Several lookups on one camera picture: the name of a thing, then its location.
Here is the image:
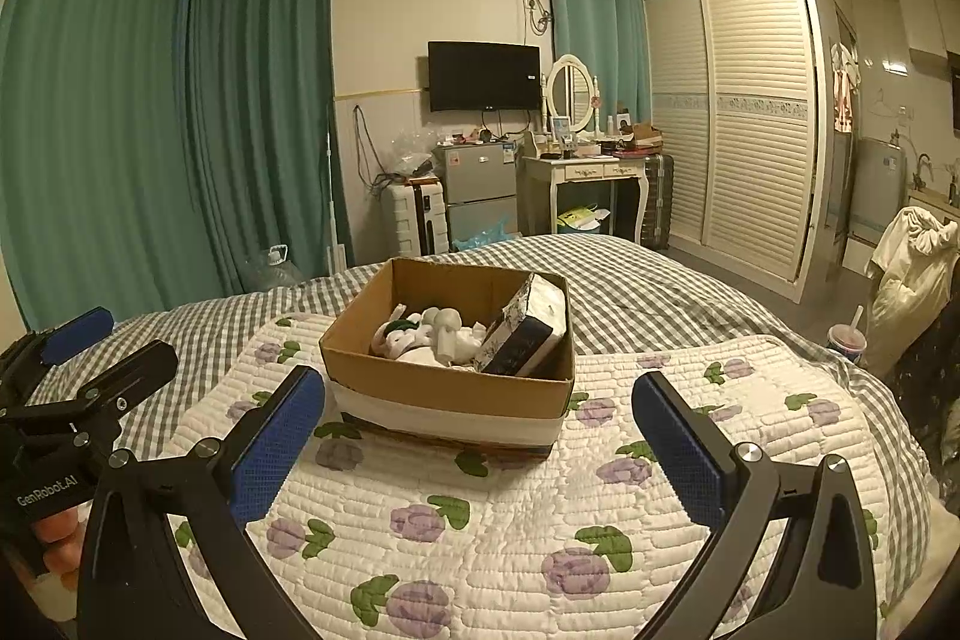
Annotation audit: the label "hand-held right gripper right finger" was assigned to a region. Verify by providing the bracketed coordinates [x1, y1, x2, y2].
[631, 371, 878, 640]

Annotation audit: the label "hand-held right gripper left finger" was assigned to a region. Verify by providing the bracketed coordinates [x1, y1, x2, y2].
[77, 365, 327, 640]

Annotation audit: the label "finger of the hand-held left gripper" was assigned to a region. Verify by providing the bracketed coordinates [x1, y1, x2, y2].
[0, 340, 179, 453]
[0, 308, 116, 402]

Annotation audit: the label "green and white sock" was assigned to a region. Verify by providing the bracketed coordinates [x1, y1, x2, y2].
[371, 316, 422, 357]

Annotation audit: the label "cardboard box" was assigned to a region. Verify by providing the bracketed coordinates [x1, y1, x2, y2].
[319, 257, 577, 461]

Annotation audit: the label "floral tissue pack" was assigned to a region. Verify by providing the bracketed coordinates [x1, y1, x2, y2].
[474, 274, 569, 378]

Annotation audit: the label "person's left hand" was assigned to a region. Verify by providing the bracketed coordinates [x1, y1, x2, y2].
[34, 503, 92, 605]

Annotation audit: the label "grey checkered bed sheet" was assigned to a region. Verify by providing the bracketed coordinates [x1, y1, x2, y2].
[30, 233, 940, 498]

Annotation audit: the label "clear water jug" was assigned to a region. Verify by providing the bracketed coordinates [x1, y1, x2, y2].
[241, 244, 305, 294]

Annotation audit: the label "floral quilted blanket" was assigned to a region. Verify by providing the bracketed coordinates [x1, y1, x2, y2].
[161, 310, 932, 640]

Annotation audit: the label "plastic cup with straw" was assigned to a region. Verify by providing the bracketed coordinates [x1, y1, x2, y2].
[827, 305, 869, 365]

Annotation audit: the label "wide green curtain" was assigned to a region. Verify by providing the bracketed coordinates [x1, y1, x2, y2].
[0, 0, 220, 332]

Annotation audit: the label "yellow bag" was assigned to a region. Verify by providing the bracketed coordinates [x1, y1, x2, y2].
[556, 203, 613, 235]

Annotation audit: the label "silver suitcase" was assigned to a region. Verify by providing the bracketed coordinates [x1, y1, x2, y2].
[641, 152, 675, 250]

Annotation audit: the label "white pole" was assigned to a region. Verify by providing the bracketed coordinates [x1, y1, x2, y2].
[323, 100, 339, 275]

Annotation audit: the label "white suitcase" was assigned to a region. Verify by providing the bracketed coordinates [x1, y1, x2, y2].
[379, 179, 451, 259]

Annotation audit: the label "white garment on chair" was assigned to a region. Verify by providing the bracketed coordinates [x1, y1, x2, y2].
[862, 206, 960, 378]

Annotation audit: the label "blue plastic bag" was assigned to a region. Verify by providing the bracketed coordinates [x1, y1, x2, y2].
[454, 218, 519, 252]

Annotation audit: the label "white dressing table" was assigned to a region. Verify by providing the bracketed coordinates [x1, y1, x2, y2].
[521, 151, 652, 245]

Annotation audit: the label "narrow green curtain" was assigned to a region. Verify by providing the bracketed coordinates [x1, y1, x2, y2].
[180, 0, 355, 294]

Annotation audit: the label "clear plastic bag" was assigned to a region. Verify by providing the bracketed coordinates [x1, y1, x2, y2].
[382, 130, 440, 177]

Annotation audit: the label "silver small fridge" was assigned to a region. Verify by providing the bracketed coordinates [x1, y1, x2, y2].
[433, 141, 520, 251]

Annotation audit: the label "white slatted wardrobe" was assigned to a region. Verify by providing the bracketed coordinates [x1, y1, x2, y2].
[639, 0, 827, 305]

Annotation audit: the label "grey appliance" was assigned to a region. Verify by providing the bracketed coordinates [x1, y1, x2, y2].
[851, 136, 909, 238]

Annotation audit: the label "oval white mirror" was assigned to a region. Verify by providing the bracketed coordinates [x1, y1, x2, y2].
[545, 53, 602, 136]

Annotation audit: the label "hanging light clothes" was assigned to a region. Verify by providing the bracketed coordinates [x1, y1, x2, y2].
[831, 42, 860, 133]

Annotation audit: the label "light blue curtain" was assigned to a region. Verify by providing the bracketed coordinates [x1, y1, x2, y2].
[541, 0, 652, 136]

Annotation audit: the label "white kitchen cabinets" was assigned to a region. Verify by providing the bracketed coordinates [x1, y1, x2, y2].
[896, 0, 960, 61]

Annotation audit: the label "dark hanging cables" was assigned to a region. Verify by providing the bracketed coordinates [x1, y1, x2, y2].
[352, 106, 385, 189]

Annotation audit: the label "black wall television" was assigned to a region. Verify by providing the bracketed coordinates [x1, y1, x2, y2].
[427, 40, 542, 113]

